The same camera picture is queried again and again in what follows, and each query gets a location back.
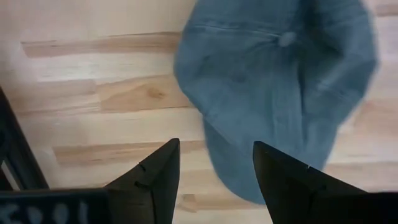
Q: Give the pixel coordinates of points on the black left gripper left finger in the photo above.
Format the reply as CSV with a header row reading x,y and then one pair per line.
x,y
152,193

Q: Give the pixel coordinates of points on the grey baseball cap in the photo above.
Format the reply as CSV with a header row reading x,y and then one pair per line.
x,y
248,93

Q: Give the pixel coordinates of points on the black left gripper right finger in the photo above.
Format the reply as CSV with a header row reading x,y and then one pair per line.
x,y
295,196

